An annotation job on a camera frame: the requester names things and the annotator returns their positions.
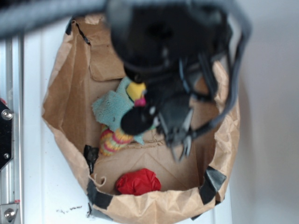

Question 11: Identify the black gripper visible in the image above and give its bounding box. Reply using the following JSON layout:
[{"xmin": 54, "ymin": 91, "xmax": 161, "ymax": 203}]
[{"xmin": 106, "ymin": 0, "xmax": 232, "ymax": 98}]

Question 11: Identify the aluminium frame rail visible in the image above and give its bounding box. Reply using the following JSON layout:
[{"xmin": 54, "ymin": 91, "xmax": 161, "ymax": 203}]
[{"xmin": 0, "ymin": 37, "xmax": 22, "ymax": 224}]

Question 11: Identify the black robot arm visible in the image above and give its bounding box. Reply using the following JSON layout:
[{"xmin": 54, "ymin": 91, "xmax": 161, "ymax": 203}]
[{"xmin": 0, "ymin": 0, "xmax": 238, "ymax": 157}]

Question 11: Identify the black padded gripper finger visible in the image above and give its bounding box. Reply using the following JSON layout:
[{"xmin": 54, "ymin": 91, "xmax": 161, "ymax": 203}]
[{"xmin": 121, "ymin": 106, "xmax": 158, "ymax": 135}]

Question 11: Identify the red crumpled paper ball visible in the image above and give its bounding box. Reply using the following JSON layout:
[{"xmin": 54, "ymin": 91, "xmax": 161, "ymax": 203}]
[{"xmin": 115, "ymin": 168, "xmax": 162, "ymax": 196}]

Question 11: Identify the multicolored twisted rope toy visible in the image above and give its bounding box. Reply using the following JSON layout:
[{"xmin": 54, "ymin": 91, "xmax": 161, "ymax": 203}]
[{"xmin": 99, "ymin": 83, "xmax": 148, "ymax": 157}]

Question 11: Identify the brown paper bag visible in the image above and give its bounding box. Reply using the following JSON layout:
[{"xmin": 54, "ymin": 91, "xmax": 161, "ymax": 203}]
[{"xmin": 43, "ymin": 15, "xmax": 240, "ymax": 224}]

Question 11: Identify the grey braided cable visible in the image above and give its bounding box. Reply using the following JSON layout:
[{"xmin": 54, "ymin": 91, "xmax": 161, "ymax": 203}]
[{"xmin": 186, "ymin": 0, "xmax": 253, "ymax": 140}]

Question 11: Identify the black metal bracket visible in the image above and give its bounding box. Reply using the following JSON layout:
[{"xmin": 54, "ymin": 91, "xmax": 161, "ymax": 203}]
[{"xmin": 0, "ymin": 98, "xmax": 14, "ymax": 170}]

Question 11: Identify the light blue cloth rag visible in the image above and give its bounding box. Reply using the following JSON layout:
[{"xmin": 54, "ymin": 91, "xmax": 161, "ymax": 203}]
[{"xmin": 92, "ymin": 77, "xmax": 146, "ymax": 145}]

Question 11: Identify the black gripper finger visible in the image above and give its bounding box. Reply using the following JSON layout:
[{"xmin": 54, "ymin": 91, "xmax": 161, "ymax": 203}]
[{"xmin": 158, "ymin": 94, "xmax": 194, "ymax": 162}]

